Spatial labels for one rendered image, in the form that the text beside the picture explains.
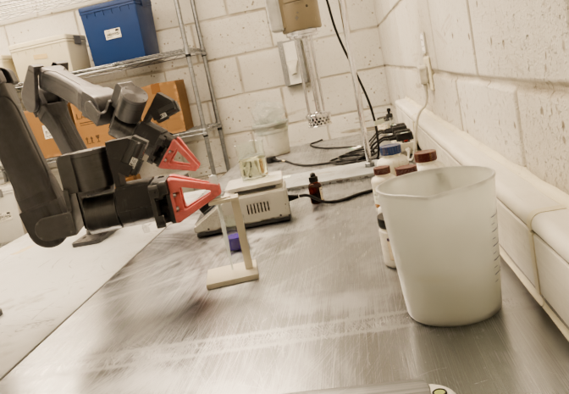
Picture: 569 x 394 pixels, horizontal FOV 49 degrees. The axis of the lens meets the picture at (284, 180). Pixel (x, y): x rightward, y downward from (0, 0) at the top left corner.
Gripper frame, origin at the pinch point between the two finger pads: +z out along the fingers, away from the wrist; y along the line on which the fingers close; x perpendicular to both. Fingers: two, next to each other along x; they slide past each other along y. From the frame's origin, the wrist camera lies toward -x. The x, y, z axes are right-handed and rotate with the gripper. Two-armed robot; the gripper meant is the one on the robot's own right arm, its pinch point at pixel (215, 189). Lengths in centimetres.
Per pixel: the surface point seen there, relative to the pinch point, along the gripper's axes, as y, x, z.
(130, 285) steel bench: 7.0, 14.1, -17.6
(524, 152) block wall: -17.3, 0.7, 41.1
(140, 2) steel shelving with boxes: 258, -67, -34
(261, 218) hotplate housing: 29.3, 12.4, 6.1
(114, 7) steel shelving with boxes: 254, -67, -47
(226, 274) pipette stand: -1.1, 13.3, -1.1
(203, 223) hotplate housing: 30.2, 11.1, -5.6
